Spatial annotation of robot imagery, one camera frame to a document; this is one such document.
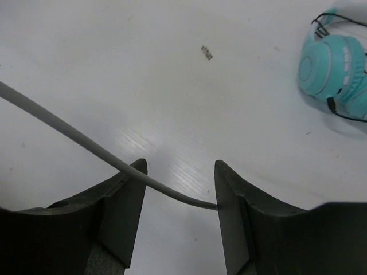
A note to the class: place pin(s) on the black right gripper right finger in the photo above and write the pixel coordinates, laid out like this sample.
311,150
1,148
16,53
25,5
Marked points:
264,235

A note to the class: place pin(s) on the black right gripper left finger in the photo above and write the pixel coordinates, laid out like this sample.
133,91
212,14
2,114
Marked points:
92,232

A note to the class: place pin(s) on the teal white headphones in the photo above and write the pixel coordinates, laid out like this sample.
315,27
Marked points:
332,67

